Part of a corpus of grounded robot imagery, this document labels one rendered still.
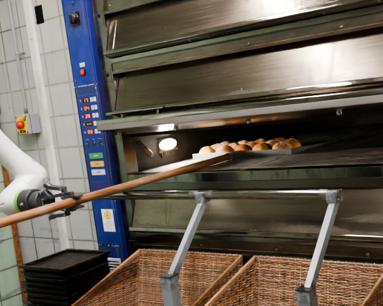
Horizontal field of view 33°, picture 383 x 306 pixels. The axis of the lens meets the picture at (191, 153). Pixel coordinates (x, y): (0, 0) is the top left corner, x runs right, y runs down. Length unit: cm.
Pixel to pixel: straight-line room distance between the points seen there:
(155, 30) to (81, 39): 42
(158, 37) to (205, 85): 29
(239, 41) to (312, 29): 30
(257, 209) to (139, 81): 76
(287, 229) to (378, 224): 35
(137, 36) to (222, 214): 82
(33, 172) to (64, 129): 67
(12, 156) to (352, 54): 128
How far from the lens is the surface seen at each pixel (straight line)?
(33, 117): 326
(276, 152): 287
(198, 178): 262
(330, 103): 210
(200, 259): 266
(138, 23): 277
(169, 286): 202
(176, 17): 262
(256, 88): 238
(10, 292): 363
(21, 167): 251
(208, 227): 262
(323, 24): 227
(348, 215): 230
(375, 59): 219
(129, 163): 289
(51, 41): 316
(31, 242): 352
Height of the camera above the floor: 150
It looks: 5 degrees down
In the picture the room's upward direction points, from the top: 8 degrees counter-clockwise
